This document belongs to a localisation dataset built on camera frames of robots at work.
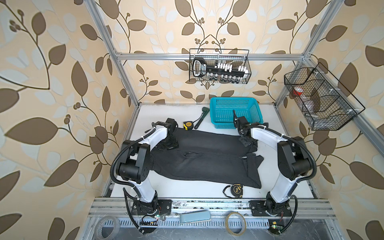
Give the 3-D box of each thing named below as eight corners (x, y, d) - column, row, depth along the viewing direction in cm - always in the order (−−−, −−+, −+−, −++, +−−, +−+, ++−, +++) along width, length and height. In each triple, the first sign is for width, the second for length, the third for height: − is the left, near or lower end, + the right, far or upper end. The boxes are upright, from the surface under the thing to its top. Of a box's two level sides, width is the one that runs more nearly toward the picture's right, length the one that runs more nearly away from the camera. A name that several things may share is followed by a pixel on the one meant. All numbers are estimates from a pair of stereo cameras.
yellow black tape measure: (183, 130, 107) (182, 127, 105) (183, 123, 111) (183, 121, 108) (193, 130, 107) (193, 127, 105) (193, 123, 111) (193, 121, 108)
